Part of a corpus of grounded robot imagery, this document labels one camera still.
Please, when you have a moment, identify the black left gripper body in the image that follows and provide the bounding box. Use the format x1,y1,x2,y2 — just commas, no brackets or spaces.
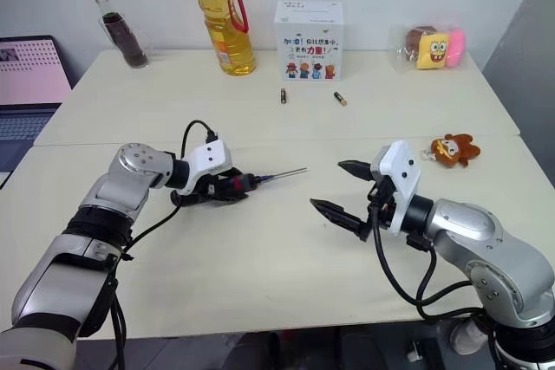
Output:
171,177,220,208

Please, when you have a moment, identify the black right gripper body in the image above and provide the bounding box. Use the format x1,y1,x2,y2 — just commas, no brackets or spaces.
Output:
357,178,396,242

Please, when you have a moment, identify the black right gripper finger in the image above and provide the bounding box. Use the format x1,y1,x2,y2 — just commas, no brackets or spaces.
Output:
337,159,375,183
309,198,370,242

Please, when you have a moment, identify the brown monkey plush keychain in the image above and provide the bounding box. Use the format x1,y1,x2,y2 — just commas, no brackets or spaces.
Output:
421,133,482,169

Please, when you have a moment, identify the clear plastic bag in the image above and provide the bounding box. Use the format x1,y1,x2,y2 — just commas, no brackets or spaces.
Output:
387,23,473,75

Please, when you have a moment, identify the cooking oil bottle red cap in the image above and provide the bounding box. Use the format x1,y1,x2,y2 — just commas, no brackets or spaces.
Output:
193,0,258,78

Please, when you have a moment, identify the white printed cardboard box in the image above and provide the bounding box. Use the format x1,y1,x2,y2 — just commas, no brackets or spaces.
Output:
272,0,347,83

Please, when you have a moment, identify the yellow SpongeBob plush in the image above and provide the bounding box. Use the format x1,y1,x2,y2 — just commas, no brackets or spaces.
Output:
415,32,451,70

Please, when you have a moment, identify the dark brown plush toy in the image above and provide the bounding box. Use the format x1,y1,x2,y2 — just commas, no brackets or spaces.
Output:
404,25,439,62

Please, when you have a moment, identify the pink plush toy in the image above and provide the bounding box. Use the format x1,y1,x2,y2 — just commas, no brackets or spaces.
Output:
446,28,469,69

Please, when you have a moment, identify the pale rounded cylinder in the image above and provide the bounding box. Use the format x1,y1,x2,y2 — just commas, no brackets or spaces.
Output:
448,317,487,356

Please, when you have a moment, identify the corked glass bottle dark liquid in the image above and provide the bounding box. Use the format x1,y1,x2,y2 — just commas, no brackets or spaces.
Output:
87,0,149,69

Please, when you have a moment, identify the grey open laptop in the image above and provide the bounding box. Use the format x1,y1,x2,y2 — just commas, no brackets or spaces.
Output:
0,35,73,174

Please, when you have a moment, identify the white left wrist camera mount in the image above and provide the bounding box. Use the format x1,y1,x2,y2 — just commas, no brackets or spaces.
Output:
174,139,233,196

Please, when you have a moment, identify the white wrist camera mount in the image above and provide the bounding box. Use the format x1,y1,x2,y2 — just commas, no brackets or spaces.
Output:
370,140,422,237
174,139,233,196

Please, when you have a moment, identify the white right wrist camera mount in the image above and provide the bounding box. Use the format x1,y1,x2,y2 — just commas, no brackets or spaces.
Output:
370,140,422,237

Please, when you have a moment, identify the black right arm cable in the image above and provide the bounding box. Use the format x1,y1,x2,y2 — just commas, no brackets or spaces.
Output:
370,200,491,323

